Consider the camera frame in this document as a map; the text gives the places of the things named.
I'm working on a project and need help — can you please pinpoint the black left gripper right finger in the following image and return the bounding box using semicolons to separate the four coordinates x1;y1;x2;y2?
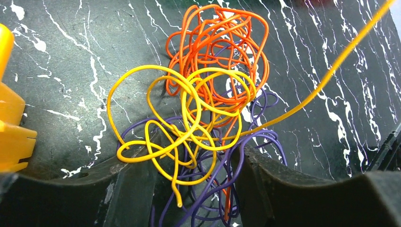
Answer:
233;145;401;227

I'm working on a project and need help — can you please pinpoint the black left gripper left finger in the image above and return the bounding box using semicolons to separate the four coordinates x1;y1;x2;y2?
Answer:
0;128;160;227

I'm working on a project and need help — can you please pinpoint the purple cable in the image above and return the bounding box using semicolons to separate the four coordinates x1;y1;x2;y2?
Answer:
117;41;288;227

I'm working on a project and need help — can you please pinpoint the yellow cable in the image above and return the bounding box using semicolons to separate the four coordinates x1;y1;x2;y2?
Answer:
106;0;397;209

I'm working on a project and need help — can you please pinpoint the orange cable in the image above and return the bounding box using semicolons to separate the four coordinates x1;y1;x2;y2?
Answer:
165;4;270;221

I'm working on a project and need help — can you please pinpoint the yellow plastic bin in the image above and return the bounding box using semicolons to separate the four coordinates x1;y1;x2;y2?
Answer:
0;23;37;174

